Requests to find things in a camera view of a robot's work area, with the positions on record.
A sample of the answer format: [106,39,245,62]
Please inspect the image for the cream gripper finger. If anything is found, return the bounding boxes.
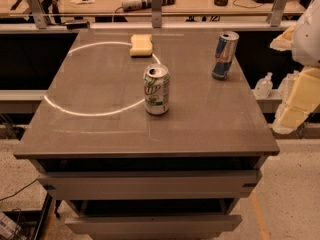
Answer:
[270,26,295,51]
[272,66,320,134]

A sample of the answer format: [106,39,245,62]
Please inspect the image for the white green 7up can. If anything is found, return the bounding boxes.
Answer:
[143,63,170,115]

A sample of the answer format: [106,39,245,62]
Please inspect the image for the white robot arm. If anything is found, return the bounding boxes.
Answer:
[270,0,320,134]

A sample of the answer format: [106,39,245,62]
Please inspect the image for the blue silver Red Bull can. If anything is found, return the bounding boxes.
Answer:
[212,31,239,80]

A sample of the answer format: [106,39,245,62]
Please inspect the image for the yellow sponge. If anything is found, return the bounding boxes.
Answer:
[130,34,153,57]

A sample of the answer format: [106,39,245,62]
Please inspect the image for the clear plastic bottle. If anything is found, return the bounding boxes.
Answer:
[253,72,273,99]

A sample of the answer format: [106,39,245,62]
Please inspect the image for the upper white drawer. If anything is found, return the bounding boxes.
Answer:
[38,170,262,200]

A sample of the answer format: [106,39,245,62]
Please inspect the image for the white drawer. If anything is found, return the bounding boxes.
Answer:
[38,170,262,200]
[65,214,242,240]

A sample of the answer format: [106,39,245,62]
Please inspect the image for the white black power strip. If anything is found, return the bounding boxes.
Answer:
[122,0,176,12]

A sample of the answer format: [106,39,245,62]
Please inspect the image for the lower white drawer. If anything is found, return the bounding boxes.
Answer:
[65,214,242,240]

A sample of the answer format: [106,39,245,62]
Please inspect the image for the black floor crate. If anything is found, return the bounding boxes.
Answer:
[0,194,52,240]

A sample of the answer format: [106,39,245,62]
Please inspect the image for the right metal bracket post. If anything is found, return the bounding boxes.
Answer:
[267,0,288,27]

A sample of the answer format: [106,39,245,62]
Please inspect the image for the metal bracket post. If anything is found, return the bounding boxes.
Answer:
[151,0,162,28]
[267,0,288,27]
[26,0,48,29]

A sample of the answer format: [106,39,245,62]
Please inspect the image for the middle metal bracket post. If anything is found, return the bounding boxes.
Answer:
[151,0,162,28]

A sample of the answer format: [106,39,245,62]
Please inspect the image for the left metal bracket post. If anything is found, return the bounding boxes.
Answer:
[26,0,48,29]

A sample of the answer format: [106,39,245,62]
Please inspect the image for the black floor cable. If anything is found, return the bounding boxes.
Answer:
[0,178,39,203]

